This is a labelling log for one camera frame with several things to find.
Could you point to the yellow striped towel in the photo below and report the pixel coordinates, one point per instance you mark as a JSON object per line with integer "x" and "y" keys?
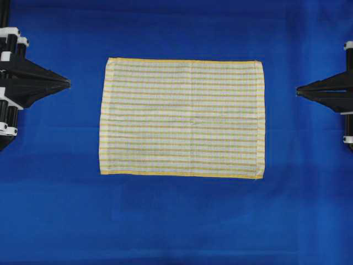
{"x": 183, "y": 118}

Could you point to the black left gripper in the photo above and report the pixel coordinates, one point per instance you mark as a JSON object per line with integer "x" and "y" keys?
{"x": 46, "y": 82}

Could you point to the black frame post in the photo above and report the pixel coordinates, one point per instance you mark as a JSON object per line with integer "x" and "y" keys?
{"x": 4, "y": 13}

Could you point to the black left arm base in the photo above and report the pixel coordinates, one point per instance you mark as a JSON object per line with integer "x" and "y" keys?
{"x": 5, "y": 140}

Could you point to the blue table cloth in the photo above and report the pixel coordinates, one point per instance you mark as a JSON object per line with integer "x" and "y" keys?
{"x": 56, "y": 207}

